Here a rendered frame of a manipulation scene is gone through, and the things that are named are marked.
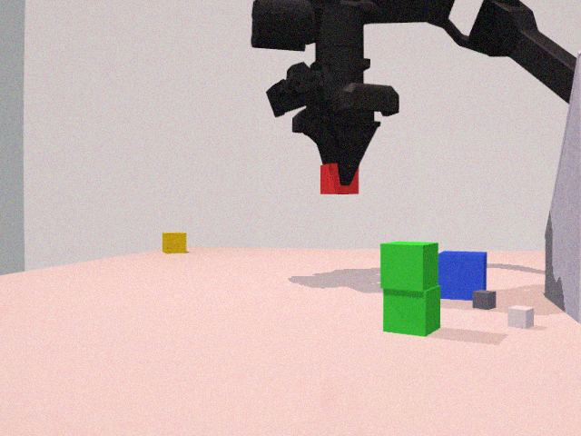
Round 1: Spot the green block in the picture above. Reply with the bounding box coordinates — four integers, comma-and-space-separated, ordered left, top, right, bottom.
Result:
380, 242, 438, 292
382, 285, 440, 337

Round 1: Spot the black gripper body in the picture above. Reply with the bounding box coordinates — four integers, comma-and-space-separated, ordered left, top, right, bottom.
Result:
292, 46, 399, 133

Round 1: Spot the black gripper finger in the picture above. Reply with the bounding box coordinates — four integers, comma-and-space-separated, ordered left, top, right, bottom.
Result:
323, 118, 380, 185
303, 128, 337, 164

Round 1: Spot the yellow cube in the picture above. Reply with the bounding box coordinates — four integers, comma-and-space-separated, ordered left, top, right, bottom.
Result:
162, 233, 187, 254

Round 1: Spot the red block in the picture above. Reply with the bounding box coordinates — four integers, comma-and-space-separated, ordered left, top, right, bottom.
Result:
320, 163, 359, 194

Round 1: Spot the blue block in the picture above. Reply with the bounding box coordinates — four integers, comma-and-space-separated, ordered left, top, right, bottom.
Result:
438, 251, 487, 301

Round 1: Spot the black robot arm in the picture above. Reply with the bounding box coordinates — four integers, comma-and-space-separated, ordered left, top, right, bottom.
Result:
251, 0, 576, 117

